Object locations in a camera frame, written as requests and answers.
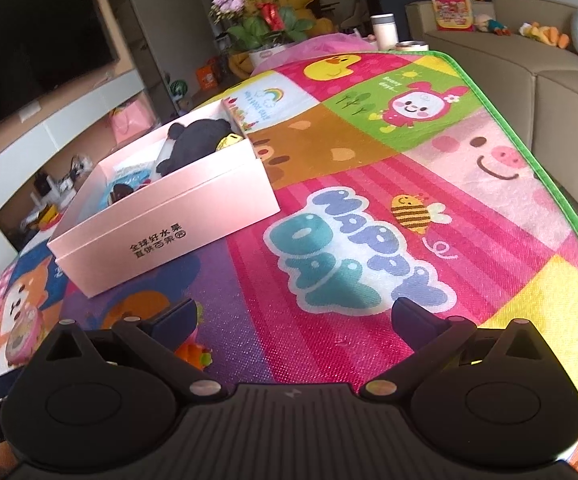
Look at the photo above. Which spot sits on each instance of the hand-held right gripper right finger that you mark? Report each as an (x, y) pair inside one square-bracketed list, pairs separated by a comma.
[(411, 317)]

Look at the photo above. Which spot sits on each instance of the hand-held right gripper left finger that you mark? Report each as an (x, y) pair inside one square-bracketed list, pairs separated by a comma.
[(175, 319)]

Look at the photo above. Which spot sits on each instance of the pink cardboard box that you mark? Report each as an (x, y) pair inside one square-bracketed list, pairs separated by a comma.
[(179, 200)]

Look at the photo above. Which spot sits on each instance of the black plush toy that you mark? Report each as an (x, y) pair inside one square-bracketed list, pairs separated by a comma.
[(189, 147)]

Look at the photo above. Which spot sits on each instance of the colourful cartoon play mat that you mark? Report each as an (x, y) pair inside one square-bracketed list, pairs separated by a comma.
[(369, 210)]

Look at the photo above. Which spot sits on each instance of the yellow toy box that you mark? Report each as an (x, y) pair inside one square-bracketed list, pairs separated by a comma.
[(49, 216)]

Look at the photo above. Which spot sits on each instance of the pink gift bag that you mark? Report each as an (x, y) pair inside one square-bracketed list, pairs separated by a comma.
[(131, 120)]

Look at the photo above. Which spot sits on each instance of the watermelon ball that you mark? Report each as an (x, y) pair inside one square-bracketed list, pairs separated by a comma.
[(179, 88)]

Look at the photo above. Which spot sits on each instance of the orange box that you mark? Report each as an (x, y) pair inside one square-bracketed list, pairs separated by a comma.
[(207, 79)]

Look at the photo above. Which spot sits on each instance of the beige sofa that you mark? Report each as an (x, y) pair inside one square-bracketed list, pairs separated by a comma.
[(559, 110)]

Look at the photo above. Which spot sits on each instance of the metal cup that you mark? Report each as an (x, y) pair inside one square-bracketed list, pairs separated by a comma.
[(411, 46)]

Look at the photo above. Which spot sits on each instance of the pink cloth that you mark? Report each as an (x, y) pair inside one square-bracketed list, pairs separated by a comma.
[(319, 50)]

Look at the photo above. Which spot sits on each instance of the white cylindrical canister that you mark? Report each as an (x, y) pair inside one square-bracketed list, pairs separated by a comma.
[(384, 32)]

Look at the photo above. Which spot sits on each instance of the potted pink orchid plant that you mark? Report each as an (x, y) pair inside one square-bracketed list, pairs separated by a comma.
[(264, 30)]

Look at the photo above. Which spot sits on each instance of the colourful stuffed toy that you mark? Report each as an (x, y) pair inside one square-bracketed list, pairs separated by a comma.
[(491, 24)]

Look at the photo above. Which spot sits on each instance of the black flat television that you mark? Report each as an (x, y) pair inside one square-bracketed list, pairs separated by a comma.
[(29, 50)]

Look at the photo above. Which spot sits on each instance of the red cartoon bag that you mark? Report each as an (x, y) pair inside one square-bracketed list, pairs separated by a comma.
[(451, 12)]

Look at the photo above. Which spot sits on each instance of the yellow orange plush toy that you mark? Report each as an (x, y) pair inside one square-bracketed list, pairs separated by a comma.
[(544, 35)]

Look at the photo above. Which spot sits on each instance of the wall cabinet unit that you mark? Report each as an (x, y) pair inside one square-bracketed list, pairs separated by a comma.
[(69, 125)]

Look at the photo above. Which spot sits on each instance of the white wall socket plate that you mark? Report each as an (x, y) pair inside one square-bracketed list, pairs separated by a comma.
[(30, 111)]

